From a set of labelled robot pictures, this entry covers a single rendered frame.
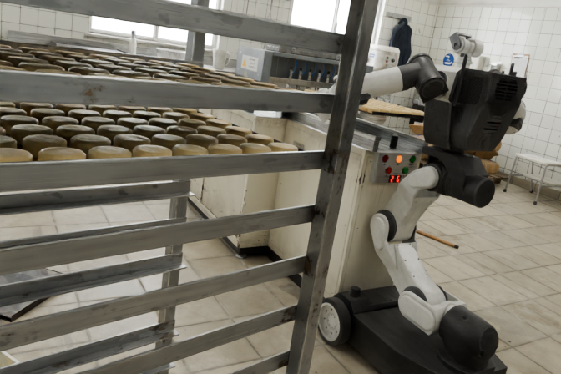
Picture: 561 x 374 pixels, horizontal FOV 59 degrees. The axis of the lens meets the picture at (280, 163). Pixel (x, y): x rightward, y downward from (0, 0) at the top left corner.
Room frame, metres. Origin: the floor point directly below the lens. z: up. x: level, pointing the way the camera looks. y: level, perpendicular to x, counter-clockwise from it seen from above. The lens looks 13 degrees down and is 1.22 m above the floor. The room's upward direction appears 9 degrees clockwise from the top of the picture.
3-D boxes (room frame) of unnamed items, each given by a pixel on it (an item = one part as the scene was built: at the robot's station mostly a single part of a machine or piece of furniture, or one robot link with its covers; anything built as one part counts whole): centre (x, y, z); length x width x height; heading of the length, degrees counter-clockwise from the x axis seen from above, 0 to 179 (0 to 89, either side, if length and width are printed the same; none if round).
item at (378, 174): (2.15, -0.50, 0.77); 0.24 x 0.04 x 0.14; 121
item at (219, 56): (5.22, 0.78, 0.98); 0.20 x 0.14 x 0.20; 72
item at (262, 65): (2.90, -0.06, 1.01); 0.72 x 0.33 x 0.34; 121
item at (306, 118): (2.92, 0.12, 0.87); 2.01 x 0.03 x 0.07; 31
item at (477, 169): (1.87, -0.68, 0.84); 0.28 x 0.13 x 0.18; 31
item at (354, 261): (2.46, -0.32, 0.45); 0.70 x 0.34 x 0.90; 31
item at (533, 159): (5.33, -2.82, 0.23); 0.45 x 0.45 x 0.46; 24
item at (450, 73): (1.89, -0.67, 1.10); 0.34 x 0.30 x 0.36; 122
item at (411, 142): (3.07, -0.13, 0.87); 2.01 x 0.03 x 0.07; 31
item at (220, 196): (3.30, 0.18, 0.42); 1.28 x 0.72 x 0.84; 31
